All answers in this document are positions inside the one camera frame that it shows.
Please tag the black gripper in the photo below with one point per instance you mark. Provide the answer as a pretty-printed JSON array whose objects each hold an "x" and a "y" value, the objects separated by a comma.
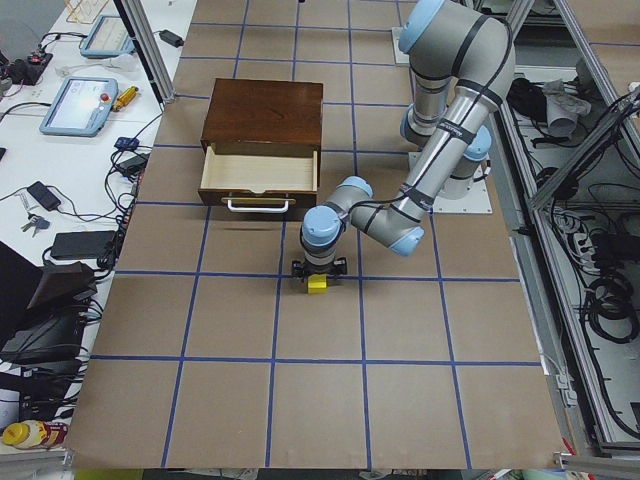
[{"x": 319, "y": 270}]

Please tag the yellow block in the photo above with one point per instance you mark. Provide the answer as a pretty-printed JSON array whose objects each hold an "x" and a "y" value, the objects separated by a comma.
[{"x": 317, "y": 283}]

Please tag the dark wooden drawer box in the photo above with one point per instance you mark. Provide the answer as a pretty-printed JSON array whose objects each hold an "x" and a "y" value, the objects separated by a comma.
[{"x": 262, "y": 143}]

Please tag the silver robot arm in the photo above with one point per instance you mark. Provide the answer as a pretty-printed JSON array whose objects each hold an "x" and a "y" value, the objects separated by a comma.
[{"x": 463, "y": 63}]

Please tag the black laptop brick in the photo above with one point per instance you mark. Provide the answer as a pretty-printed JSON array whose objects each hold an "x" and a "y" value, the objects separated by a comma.
[{"x": 82, "y": 245}]

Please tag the yellow screwdriver tool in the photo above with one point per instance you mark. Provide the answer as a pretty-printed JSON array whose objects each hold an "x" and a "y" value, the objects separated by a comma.
[{"x": 125, "y": 98}]

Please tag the keys bunch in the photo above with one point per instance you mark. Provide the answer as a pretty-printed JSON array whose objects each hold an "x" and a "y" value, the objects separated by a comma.
[{"x": 35, "y": 224}]

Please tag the black power adapter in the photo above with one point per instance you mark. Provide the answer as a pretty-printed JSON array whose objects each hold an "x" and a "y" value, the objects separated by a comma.
[{"x": 171, "y": 38}]

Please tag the near blue teach pendant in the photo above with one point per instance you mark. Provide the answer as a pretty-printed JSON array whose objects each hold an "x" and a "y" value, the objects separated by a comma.
[{"x": 81, "y": 107}]

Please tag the blue teach pendant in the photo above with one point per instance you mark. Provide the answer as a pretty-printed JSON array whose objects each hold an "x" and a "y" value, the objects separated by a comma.
[
  {"x": 107, "y": 38},
  {"x": 81, "y": 107}
]

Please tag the black smartphone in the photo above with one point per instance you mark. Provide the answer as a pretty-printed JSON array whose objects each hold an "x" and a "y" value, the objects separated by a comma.
[{"x": 44, "y": 196}]

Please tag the far blue teach pendant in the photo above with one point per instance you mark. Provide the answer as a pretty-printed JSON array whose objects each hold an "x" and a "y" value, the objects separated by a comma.
[{"x": 107, "y": 38}]

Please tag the yellow bottle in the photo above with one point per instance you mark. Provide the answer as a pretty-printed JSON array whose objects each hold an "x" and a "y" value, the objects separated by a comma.
[{"x": 31, "y": 434}]

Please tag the aluminium frame post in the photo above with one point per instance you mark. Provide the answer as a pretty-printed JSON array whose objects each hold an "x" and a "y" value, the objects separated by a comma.
[{"x": 135, "y": 20}]

